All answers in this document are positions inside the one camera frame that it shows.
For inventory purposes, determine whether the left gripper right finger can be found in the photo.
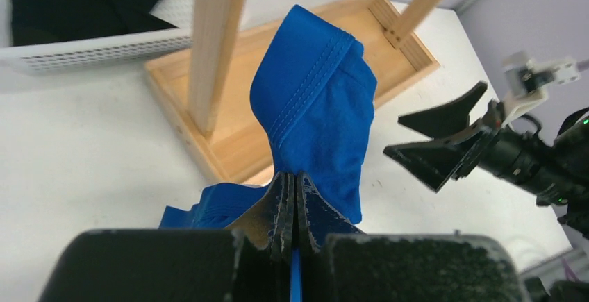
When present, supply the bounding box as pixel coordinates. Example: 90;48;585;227
296;172;363;254

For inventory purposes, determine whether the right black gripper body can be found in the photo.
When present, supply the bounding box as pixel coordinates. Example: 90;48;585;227
455;100;589;209

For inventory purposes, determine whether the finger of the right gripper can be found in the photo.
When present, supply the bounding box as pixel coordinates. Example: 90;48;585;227
397;81;488;139
383;127;483;192

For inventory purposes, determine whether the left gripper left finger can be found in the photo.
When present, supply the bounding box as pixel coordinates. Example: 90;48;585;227
226;172;295;263

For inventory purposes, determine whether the blue boxer underwear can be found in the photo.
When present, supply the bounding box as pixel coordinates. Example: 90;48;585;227
159;4;379;302

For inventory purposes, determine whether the wooden hanger stand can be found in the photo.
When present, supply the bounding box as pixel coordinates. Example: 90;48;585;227
145;0;441;185

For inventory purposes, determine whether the white perforated plastic basket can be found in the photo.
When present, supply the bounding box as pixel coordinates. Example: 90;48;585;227
1;0;194;74

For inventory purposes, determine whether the black garment in basket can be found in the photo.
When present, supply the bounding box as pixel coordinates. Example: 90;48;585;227
10;0;174;47

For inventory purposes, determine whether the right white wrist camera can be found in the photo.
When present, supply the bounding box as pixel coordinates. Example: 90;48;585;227
502;51;588;126

